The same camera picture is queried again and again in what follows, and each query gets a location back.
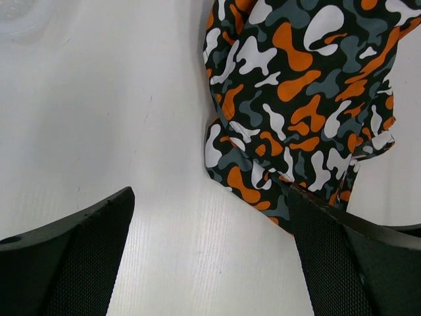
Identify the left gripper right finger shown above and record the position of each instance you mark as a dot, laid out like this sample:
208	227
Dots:
353	266

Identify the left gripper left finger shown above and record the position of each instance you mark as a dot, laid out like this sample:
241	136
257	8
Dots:
69	266

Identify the orange camouflage shorts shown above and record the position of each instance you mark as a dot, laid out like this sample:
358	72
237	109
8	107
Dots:
302	95

